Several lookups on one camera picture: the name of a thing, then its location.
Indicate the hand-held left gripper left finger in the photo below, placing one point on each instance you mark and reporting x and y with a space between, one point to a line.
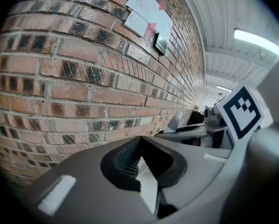
90 171

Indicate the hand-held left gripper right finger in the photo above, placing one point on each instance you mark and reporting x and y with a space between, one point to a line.
176 153

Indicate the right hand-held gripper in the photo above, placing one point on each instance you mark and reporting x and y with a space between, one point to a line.
241 112

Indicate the long ceiling light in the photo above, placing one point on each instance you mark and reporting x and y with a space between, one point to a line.
223 88
256 42

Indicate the pink tape piece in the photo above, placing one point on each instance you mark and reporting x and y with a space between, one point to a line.
171 30
161 6
151 29

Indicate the white paper note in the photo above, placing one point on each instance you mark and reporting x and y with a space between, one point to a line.
151 8

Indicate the small black wall device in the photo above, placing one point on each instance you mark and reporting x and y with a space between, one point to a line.
161 42

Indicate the white wall switch plate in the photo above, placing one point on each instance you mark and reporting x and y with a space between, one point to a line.
135 22

